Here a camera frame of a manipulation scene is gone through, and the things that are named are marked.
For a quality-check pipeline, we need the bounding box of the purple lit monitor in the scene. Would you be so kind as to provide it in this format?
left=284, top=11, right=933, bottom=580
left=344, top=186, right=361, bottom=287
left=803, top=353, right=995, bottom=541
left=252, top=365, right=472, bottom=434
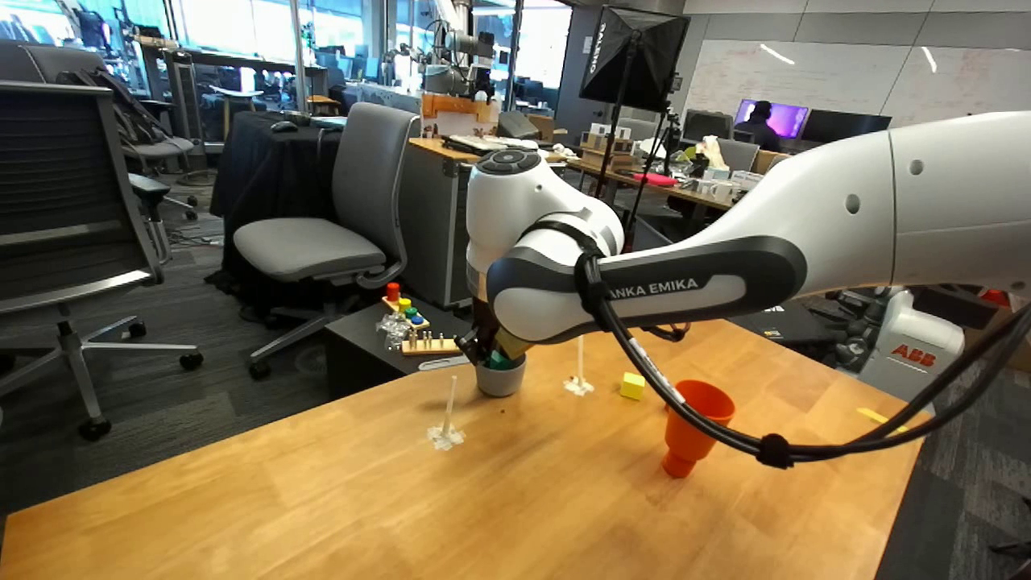
left=732, top=97, right=815, bottom=149

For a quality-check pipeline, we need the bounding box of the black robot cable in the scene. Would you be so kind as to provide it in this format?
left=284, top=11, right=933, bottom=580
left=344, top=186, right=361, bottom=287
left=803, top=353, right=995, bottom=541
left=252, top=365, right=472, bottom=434
left=573, top=251, right=1031, bottom=471

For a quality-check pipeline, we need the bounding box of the orange plastic cup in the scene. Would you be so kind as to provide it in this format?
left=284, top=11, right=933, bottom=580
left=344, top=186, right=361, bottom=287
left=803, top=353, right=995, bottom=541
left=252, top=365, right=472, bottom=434
left=658, top=376, right=739, bottom=485

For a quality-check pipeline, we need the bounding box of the black softbox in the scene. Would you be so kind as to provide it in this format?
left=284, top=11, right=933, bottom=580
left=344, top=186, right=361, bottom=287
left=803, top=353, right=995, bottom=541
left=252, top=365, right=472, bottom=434
left=575, top=6, right=691, bottom=115

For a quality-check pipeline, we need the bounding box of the red object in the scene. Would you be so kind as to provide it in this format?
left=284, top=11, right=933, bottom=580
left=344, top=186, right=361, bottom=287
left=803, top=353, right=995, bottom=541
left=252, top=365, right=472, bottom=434
left=977, top=285, right=1022, bottom=313

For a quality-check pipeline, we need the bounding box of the dark background office chair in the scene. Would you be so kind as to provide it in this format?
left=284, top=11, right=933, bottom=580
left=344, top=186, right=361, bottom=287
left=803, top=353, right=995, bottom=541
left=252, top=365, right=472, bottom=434
left=90, top=63, right=208, bottom=222

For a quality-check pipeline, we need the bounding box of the wide dark monitor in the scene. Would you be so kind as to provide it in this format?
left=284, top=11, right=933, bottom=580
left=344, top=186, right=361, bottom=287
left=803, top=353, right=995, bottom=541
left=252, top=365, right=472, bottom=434
left=803, top=108, right=895, bottom=149

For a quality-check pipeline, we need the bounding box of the flat gray tray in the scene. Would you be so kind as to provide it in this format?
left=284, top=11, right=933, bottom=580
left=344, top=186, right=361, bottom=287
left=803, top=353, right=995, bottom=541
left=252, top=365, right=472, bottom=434
left=437, top=129, right=521, bottom=160

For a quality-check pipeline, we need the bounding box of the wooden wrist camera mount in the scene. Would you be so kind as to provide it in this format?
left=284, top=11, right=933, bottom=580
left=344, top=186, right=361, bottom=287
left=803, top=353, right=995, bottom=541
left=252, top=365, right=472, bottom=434
left=491, top=328, right=530, bottom=369

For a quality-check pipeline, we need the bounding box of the black cloth covered table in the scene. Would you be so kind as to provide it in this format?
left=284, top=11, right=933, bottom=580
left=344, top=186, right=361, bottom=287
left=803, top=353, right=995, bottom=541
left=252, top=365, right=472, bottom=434
left=208, top=108, right=346, bottom=222

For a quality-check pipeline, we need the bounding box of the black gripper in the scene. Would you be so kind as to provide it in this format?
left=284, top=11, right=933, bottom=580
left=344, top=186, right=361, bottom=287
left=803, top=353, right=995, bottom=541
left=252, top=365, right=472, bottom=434
left=458, top=303, right=509, bottom=371

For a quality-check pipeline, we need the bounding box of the clear plastic bag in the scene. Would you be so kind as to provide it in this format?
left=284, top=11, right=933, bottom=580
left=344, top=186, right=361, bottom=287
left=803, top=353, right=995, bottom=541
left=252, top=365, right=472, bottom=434
left=369, top=313, right=417, bottom=354

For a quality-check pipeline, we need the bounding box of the orange box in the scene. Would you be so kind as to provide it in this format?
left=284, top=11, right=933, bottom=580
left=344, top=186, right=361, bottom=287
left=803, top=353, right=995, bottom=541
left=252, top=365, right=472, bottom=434
left=414, top=92, right=506, bottom=141

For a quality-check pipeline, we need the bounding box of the wooden peg board toy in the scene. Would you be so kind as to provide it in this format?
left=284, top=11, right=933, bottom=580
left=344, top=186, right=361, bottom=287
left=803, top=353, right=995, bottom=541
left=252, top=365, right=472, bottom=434
left=397, top=333, right=468, bottom=361

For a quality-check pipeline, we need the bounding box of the cluttered wooden desk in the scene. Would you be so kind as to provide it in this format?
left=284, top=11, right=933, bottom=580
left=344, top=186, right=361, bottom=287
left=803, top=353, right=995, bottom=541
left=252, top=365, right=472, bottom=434
left=556, top=125, right=782, bottom=220

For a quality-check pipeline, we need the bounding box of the black mesh office chair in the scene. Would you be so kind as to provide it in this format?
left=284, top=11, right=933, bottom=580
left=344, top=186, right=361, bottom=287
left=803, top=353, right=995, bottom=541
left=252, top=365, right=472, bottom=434
left=0, top=78, right=206, bottom=446

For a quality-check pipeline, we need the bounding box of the white ABB robot base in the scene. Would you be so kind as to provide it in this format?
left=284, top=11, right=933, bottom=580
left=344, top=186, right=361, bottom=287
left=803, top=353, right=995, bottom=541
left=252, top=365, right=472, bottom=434
left=858, top=287, right=969, bottom=408

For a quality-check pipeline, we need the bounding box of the gray measuring cup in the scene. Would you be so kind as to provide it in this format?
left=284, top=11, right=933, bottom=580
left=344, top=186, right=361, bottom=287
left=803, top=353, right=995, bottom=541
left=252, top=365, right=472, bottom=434
left=414, top=353, right=530, bottom=402

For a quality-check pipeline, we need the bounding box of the gray metal cabinet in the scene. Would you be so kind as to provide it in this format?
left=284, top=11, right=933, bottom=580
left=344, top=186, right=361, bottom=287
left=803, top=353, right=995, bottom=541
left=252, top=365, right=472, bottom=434
left=397, top=135, right=478, bottom=313

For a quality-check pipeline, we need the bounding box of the gray office chair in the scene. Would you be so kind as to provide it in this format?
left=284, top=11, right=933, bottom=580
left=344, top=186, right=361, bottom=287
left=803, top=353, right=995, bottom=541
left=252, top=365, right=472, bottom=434
left=229, top=101, right=425, bottom=384

